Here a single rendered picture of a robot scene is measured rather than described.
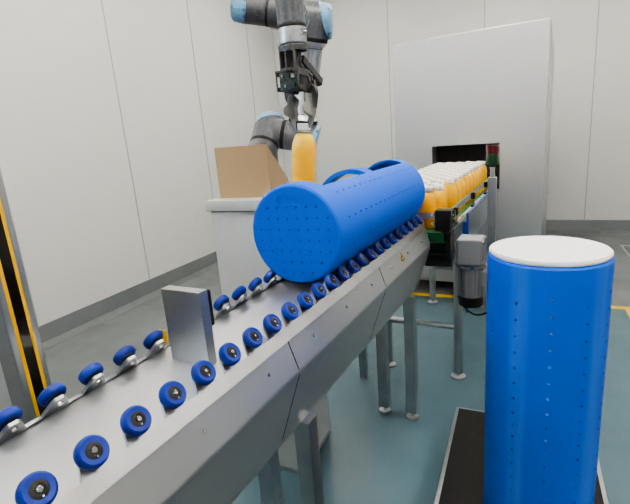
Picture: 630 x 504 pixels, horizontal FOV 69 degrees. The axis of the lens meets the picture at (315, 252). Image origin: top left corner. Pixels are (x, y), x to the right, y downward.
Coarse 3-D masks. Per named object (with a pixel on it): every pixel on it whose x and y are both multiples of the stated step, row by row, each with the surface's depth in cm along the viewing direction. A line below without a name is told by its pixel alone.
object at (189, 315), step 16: (176, 288) 90; (192, 288) 89; (176, 304) 89; (192, 304) 87; (208, 304) 88; (176, 320) 91; (192, 320) 88; (208, 320) 89; (176, 336) 92; (192, 336) 90; (208, 336) 89; (176, 352) 93; (192, 352) 91; (208, 352) 89
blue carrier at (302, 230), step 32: (384, 160) 192; (288, 192) 123; (320, 192) 121; (352, 192) 133; (384, 192) 152; (416, 192) 182; (256, 224) 131; (288, 224) 126; (320, 224) 121; (352, 224) 126; (384, 224) 151; (288, 256) 129; (320, 256) 124; (352, 256) 136
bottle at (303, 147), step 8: (296, 136) 128; (304, 136) 127; (312, 136) 128; (296, 144) 127; (304, 144) 127; (312, 144) 128; (296, 152) 128; (304, 152) 127; (312, 152) 128; (296, 160) 129; (304, 160) 128; (312, 160) 129; (296, 168) 129; (304, 168) 129; (312, 168) 130; (296, 176) 130; (304, 176) 129; (312, 176) 131
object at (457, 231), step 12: (456, 228) 213; (432, 252) 241; (444, 252) 238; (432, 264) 223; (444, 264) 222; (432, 276) 356; (456, 276) 237; (432, 288) 358; (456, 288) 238; (432, 300) 362; (456, 300) 240; (456, 312) 241; (420, 324) 254; (432, 324) 250; (444, 324) 248; (456, 324) 243; (456, 336) 245; (456, 348) 247; (456, 360) 248; (456, 372) 250
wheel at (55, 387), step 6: (54, 384) 76; (60, 384) 77; (48, 390) 75; (54, 390) 76; (60, 390) 76; (42, 396) 75; (48, 396) 75; (54, 396) 76; (42, 402) 75; (48, 402) 76
